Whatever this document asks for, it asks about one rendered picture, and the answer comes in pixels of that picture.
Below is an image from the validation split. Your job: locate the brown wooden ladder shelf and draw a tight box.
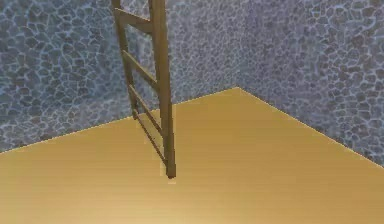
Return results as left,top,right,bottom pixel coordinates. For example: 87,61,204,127
110,0,177,179

